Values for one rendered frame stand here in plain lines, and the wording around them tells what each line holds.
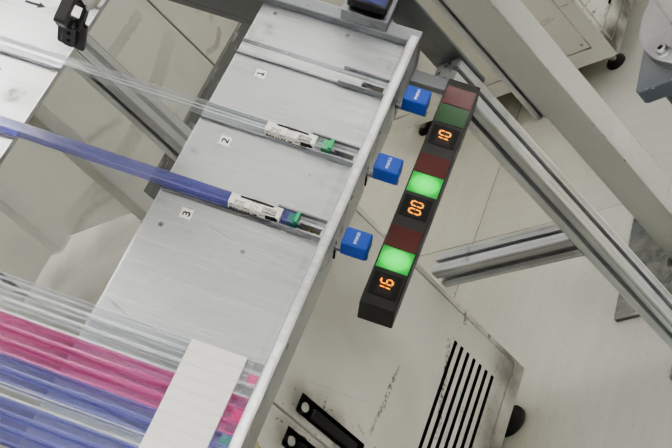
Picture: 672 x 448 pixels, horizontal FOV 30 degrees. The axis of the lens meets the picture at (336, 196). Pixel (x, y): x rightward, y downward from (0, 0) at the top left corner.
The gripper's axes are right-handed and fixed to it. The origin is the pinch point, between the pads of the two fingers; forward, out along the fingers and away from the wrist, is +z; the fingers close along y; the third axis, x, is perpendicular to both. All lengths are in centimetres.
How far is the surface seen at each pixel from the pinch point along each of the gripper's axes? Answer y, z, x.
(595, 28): -96, 63, 66
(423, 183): -0.3, 4.8, 41.5
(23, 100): 6.7, 11.8, -4.4
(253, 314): 23.3, 5.8, 30.1
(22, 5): -6.8, 13.1, -11.5
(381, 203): -80, 124, 43
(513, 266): -21, 42, 61
